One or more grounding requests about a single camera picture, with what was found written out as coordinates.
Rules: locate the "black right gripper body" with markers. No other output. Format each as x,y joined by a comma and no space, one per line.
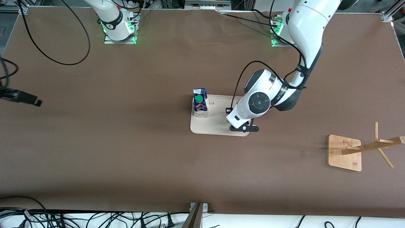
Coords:
16,95

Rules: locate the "blue white milk carton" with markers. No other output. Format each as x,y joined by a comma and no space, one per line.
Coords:
200,107

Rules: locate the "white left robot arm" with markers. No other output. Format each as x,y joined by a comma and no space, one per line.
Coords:
259,101

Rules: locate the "beige rabbit print tray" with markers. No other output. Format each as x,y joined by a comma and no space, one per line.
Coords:
215,123

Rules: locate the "wooden cup stand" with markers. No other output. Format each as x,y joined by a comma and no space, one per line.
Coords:
343,158

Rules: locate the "brown table cover sheet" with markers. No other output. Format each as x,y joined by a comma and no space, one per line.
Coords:
95,164

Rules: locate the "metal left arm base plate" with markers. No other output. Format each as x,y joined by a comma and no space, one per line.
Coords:
280,44

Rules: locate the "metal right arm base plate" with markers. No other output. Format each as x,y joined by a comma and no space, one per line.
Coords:
121,41

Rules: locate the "metal rail bracket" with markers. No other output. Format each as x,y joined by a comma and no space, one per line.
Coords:
207,5

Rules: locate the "grey metal post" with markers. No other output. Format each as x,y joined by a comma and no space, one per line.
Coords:
194,218

